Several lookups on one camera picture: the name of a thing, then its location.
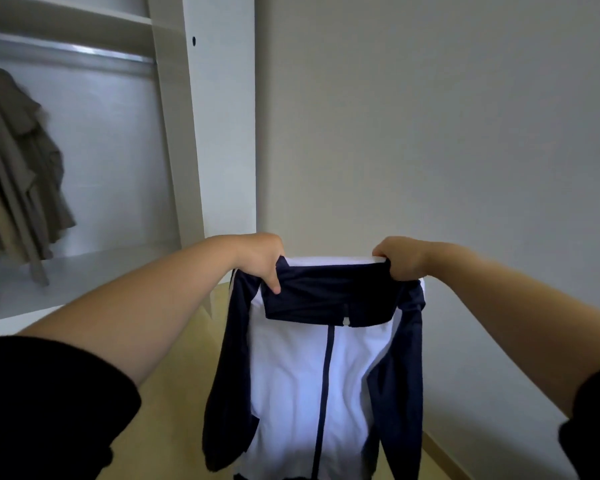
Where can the white wardrobe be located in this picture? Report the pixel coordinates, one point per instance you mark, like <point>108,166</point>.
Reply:
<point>220,125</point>

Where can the person's left forearm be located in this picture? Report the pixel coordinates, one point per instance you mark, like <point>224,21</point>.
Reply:
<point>140,305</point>

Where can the white and navy garment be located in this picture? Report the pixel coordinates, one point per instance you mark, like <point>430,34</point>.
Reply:
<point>300,385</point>

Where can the person's right forearm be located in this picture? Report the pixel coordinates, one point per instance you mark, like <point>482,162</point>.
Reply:
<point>530,315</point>

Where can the person's left hand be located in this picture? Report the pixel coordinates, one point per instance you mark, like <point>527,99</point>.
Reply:
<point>258,255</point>

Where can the khaki zip jacket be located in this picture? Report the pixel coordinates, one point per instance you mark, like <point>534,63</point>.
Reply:
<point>25,165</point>

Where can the person's right hand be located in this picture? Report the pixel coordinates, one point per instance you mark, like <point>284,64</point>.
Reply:
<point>405,257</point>

